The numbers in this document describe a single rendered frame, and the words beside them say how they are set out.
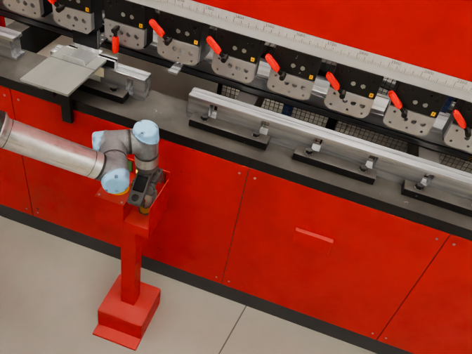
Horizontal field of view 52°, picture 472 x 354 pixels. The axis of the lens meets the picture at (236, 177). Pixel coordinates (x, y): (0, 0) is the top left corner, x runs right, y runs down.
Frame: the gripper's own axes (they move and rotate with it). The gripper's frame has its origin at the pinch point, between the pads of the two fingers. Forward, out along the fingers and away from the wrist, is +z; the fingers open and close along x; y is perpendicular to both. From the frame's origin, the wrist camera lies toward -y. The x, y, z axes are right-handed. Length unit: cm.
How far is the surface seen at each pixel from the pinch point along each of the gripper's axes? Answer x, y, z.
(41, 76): 47, 20, -25
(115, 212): 7.3, -6.5, -0.8
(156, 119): 9.4, 31.1, -11.7
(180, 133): -1.4, 27.2, -12.0
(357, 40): -50, 41, -58
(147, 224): -3.3, -4.6, 2.4
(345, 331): -88, 20, 67
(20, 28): 86, 61, -10
